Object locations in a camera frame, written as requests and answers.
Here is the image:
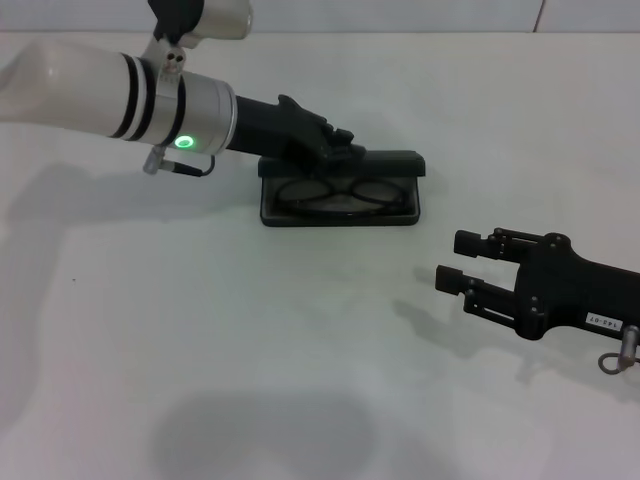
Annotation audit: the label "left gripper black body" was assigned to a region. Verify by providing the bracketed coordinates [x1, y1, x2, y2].
[226, 92, 332, 175]

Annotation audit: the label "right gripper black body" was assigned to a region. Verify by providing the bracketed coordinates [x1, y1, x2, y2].
[512, 231, 640, 342]

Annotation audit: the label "black glasses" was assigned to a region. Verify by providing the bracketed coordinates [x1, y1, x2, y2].
[275, 178, 407, 218]

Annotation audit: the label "black glasses case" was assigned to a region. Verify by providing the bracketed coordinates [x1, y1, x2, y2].
[256, 148, 428, 229]

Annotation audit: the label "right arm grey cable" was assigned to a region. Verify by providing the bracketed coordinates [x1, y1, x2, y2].
[597, 323, 640, 376]

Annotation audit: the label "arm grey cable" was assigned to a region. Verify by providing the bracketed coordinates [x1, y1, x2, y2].
[597, 323, 640, 376]
[143, 148, 218, 179]

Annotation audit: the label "left arm grey cable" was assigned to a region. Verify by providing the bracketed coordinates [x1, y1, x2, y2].
[143, 148, 218, 179]

